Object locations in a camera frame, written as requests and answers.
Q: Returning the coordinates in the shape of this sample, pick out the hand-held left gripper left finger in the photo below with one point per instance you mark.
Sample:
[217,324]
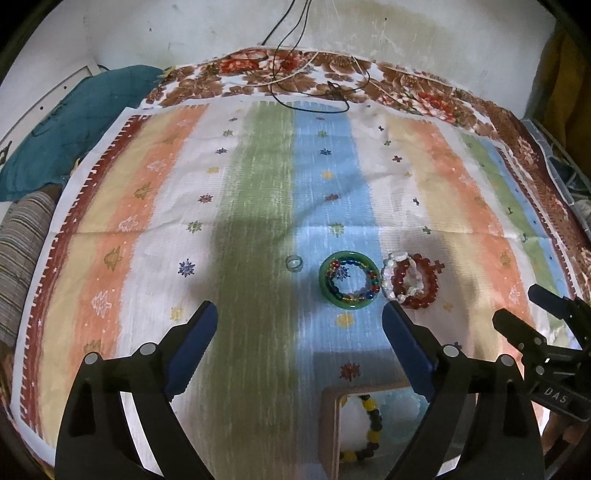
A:
[198,344]

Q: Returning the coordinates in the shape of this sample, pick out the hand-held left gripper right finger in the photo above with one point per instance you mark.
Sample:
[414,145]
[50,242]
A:
[406,344]

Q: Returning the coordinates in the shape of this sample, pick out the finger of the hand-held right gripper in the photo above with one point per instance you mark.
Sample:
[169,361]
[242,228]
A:
[519,334]
[570,314]

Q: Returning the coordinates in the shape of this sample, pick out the green glass bangle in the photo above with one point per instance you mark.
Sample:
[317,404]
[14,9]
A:
[323,279]

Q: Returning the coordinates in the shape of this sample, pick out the metal box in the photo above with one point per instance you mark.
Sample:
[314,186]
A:
[330,429]

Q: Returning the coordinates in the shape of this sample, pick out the grey blue patterned cloth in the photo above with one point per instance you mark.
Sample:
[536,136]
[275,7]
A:
[558,157]

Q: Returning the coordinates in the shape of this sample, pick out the striped pastel cloth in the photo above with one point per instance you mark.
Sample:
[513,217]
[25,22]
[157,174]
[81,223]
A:
[258,194]

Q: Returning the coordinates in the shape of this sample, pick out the grey striped bolster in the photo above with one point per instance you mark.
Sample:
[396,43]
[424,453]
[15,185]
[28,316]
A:
[23,249]

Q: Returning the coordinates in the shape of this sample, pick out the yellow cloth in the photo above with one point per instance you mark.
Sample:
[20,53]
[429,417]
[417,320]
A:
[563,78]

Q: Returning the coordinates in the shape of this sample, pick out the teal pillow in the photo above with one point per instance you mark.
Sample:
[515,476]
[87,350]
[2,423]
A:
[78,120]

